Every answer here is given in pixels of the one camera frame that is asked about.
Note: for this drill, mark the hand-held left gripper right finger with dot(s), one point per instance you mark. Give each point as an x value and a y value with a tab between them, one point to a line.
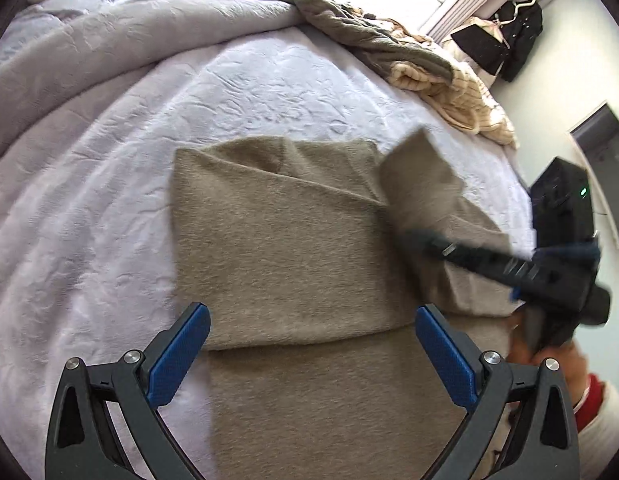
447	360

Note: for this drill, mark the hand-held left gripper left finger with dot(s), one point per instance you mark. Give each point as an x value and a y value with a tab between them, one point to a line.
177	360

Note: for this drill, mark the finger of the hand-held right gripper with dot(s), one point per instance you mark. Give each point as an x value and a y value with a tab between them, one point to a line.
469	255

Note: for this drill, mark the taupe knit sweater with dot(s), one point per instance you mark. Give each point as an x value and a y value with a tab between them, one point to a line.
309	270

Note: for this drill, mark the person's right forearm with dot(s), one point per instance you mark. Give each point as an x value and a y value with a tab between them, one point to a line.
602	420

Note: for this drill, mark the black hanging clothes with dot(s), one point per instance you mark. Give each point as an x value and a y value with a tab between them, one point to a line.
509	35

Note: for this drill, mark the person's right hand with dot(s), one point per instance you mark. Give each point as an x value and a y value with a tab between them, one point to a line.
564	357

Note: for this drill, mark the lavender embossed bed blanket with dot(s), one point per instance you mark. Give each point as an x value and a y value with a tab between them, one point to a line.
114	220

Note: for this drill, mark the cream striped garment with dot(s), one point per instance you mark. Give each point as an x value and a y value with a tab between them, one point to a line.
464	95

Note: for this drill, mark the olive green garment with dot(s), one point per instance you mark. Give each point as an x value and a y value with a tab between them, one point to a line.
369	35

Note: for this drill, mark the grey comforter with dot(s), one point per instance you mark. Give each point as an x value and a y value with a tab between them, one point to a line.
89	35

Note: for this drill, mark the white framed wall panel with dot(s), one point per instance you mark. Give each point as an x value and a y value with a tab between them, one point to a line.
607	170

